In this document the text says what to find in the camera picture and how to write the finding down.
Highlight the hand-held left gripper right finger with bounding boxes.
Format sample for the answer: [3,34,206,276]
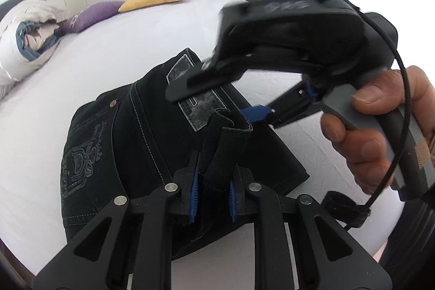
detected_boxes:
[228,168,391,290]

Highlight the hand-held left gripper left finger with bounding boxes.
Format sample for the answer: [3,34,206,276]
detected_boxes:
[32,149,204,290]

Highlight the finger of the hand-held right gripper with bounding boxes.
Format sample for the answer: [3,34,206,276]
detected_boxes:
[240,79,323,130]
[165,57,253,104]

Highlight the black pants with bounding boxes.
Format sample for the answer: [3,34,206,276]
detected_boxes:
[59,48,310,260]

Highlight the person's right forearm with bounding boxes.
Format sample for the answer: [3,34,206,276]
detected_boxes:
[377,185,435,280]

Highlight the person's right hand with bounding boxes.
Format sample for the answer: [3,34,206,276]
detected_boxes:
[321,65,435,196]

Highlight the bed with white sheet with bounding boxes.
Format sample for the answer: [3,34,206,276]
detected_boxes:
[0,0,408,273]

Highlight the purple cushion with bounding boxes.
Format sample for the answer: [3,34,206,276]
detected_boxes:
[60,1,125,34]

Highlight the rolled white duvet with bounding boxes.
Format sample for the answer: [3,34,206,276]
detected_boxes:
[0,0,73,100]

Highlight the black wrist strap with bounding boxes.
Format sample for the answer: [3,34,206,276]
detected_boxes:
[321,191,371,229]

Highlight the black cable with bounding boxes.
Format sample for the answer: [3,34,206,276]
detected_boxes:
[345,10,413,231]

